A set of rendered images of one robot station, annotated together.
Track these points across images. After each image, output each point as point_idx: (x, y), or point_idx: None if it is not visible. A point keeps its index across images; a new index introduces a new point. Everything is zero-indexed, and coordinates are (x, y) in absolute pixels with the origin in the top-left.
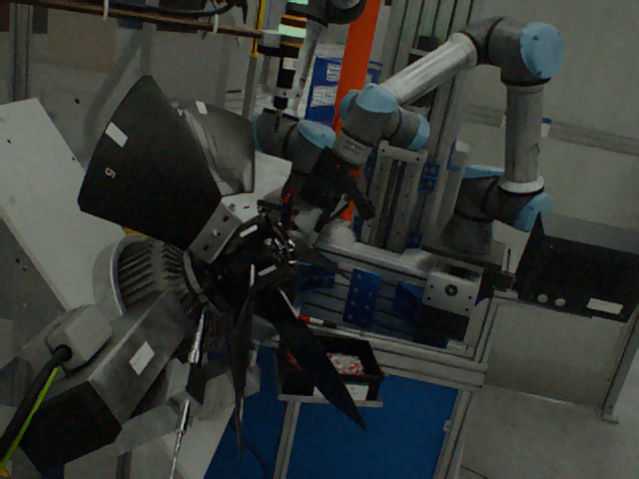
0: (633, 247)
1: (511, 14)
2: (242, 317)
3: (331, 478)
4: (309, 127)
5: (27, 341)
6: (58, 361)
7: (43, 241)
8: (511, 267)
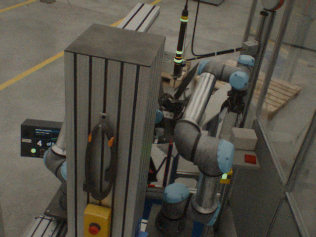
0: (35, 120)
1: None
2: (162, 81)
3: None
4: (180, 183)
5: None
6: (188, 89)
7: (210, 98)
8: (34, 226)
